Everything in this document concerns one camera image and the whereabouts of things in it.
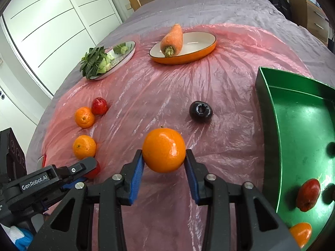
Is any orange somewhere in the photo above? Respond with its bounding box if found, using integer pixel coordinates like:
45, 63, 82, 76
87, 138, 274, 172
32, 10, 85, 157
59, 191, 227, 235
75, 106, 95, 129
142, 127, 187, 173
289, 222, 313, 249
72, 135, 97, 160

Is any leafy bok choy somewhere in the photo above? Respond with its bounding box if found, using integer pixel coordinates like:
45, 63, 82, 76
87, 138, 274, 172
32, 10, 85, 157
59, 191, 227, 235
80, 46, 114, 79

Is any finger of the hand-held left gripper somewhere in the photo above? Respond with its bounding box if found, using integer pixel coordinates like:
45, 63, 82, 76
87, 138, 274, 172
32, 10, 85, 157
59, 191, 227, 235
61, 177, 88, 192
52, 156, 98, 187

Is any black backpack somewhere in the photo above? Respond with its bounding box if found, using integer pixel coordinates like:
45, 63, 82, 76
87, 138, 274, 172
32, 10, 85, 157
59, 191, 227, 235
264, 0, 292, 21

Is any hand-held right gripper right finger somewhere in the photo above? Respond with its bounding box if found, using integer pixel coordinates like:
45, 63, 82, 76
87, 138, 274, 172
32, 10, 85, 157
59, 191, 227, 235
184, 149, 301, 251

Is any person's left hand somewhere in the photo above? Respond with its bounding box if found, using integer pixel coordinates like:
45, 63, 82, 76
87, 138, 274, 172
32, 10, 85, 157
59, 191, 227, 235
8, 225, 36, 251

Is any orange oval dish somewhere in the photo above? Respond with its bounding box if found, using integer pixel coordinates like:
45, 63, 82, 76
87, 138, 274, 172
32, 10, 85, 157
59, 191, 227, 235
149, 32, 217, 65

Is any grey plate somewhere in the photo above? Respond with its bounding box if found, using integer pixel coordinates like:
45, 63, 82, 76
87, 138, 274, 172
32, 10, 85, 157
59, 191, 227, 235
89, 41, 137, 81

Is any green tray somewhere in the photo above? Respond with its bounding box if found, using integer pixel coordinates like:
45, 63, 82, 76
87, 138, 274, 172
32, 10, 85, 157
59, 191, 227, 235
255, 67, 335, 250

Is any small bok choy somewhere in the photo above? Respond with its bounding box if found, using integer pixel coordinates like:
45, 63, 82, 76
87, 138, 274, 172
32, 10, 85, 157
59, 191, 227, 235
112, 43, 130, 56

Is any white wardrobe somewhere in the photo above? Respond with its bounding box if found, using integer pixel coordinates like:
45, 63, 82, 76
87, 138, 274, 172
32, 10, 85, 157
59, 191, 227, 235
0, 0, 123, 100

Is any wooden drawer cabinet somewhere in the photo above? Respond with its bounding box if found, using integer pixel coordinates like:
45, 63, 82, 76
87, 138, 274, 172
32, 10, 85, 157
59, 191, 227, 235
288, 0, 330, 45

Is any dark purple plum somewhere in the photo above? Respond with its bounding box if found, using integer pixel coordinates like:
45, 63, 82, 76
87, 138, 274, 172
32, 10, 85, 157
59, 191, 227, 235
189, 101, 213, 123

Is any red apple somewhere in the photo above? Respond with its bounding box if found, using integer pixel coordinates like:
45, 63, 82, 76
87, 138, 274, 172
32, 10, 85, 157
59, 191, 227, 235
91, 97, 108, 115
296, 178, 321, 212
85, 161, 101, 179

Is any carrot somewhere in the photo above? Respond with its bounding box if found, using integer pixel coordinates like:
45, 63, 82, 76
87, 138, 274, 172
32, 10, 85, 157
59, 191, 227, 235
160, 23, 183, 58

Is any pink plastic sheet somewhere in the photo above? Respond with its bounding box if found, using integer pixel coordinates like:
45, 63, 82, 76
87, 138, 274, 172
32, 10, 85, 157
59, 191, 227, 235
42, 23, 314, 251

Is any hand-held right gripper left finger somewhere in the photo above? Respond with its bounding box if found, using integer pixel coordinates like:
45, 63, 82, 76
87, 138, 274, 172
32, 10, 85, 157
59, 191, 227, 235
27, 149, 146, 251

